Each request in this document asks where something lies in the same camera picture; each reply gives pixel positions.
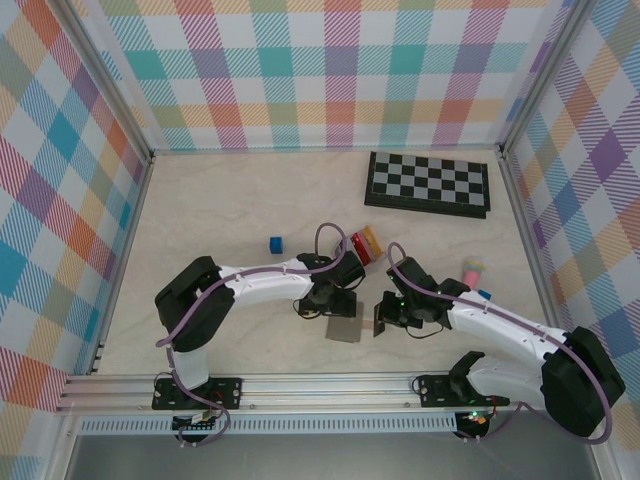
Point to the aluminium frame leg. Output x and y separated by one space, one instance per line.
62 450
597 450

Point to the aluminium table edge rail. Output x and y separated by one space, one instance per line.
529 235
130 235

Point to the small circuit board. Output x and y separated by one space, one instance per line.
477 419
197 425

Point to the small blue block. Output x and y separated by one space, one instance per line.
485 295

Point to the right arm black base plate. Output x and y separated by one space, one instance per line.
430 392

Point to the gold card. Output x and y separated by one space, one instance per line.
375 242

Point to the blue cube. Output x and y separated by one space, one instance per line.
276 245

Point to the grey leather card holder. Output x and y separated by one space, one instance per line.
342 331

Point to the wide aluminium base rail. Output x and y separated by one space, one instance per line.
325 392

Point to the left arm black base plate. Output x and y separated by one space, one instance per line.
230 392

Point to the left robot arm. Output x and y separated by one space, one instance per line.
260 287

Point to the red card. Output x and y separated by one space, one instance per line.
361 246

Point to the pink toy microphone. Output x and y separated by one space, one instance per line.
473 274

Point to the black grey chess board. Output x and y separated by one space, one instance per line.
425 182

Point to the clear acrylic card stand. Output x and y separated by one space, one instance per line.
341 246

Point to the aluminium frame post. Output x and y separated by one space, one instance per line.
540 75
107 80

